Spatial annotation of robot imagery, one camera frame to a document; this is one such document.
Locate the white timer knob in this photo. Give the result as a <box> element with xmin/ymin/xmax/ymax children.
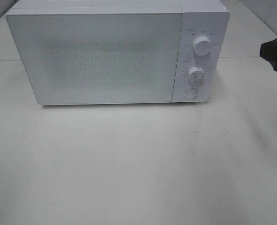
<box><xmin>187</xmin><ymin>67</ymin><xmax>205</xmax><ymax>83</ymax></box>

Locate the round white door button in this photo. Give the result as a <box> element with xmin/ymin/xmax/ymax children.
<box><xmin>183</xmin><ymin>88</ymin><xmax>198</xmax><ymax>100</ymax></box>

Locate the white microwave door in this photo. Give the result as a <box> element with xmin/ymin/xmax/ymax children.
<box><xmin>7</xmin><ymin>13</ymin><xmax>182</xmax><ymax>105</ymax></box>

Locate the upper white power knob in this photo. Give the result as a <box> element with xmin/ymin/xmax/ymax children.
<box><xmin>192</xmin><ymin>35</ymin><xmax>212</xmax><ymax>56</ymax></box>

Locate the white microwave oven body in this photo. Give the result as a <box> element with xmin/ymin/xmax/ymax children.
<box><xmin>6</xmin><ymin>0</ymin><xmax>230</xmax><ymax>103</ymax></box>

